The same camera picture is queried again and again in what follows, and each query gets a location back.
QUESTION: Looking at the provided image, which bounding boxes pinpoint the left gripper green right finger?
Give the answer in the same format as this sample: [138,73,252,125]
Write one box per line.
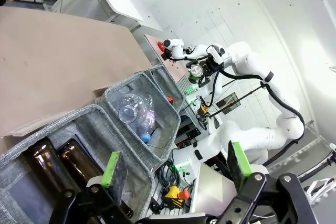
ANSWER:
[217,141,318,224]

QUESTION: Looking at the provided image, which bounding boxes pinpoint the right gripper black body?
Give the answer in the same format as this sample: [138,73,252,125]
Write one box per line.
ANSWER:
[204,58,224,77]

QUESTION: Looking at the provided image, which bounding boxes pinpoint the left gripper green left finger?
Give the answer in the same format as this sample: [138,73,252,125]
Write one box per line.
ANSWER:
[59,151,137,224]

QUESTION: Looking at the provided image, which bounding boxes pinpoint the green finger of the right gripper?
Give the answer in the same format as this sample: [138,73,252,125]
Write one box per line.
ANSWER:
[186,60,207,68]
[188,72,209,88]

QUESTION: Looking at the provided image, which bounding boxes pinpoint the brown glass bottle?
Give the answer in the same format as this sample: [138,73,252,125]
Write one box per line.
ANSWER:
[25,139,82,196]
[58,139,106,183]

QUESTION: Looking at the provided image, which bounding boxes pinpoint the small water bottle blue cap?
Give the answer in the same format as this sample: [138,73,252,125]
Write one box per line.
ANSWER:
[131,108,159,144]

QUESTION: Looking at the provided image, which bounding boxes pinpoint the large clear plastic bottle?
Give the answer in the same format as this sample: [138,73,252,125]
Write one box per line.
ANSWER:
[118,93,156,131]

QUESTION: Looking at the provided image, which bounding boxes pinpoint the grey fabric basket can label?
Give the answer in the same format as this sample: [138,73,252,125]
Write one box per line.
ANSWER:
[142,65,185,112]

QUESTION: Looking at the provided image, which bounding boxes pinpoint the grey fabric basket plastic label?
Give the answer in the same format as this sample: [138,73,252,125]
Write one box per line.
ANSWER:
[103,72,182,166]

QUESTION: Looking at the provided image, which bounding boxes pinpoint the grey fabric basket bottle label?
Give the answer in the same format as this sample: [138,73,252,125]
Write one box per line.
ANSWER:
[0,104,156,224]

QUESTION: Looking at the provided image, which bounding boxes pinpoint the small pink board table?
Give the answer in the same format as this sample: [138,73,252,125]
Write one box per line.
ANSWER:
[144,34,190,83]

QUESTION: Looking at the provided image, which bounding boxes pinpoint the black tripod rods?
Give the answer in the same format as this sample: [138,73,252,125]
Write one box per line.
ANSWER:
[209,81,264,118]

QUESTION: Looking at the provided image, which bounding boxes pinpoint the yellow emergency stop box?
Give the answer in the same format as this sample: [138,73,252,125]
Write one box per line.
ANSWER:
[161,185,191,209]

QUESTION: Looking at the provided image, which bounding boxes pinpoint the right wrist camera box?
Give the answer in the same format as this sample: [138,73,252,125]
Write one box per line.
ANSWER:
[206,45,226,63]

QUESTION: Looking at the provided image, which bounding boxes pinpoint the black coiled cables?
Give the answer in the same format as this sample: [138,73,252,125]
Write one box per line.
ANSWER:
[156,160,182,194]

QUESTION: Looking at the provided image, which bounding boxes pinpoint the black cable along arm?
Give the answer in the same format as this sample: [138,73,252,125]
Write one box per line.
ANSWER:
[217,68,307,141]

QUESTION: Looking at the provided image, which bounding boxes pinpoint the white wire rack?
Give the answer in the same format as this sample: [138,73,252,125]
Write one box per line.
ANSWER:
[305,142,336,204]

